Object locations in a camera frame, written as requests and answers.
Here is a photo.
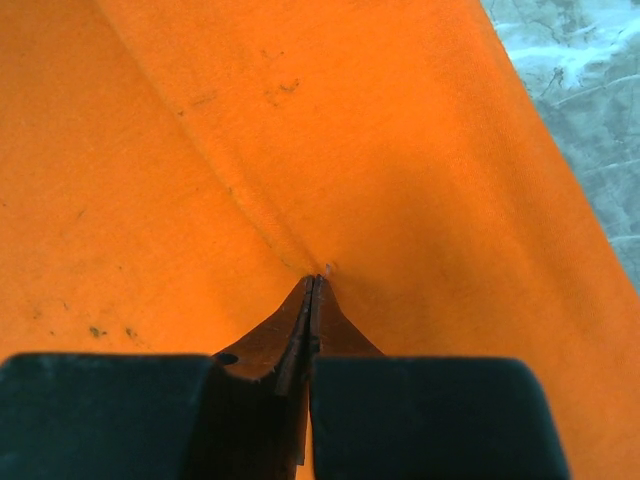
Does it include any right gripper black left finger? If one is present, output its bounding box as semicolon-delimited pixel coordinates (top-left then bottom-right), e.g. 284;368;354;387
1;278;313;479

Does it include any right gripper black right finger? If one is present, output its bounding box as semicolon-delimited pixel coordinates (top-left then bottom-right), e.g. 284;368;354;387
309;277;570;479

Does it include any orange t-shirt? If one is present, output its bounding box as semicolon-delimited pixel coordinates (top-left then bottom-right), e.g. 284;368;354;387
1;1;639;479

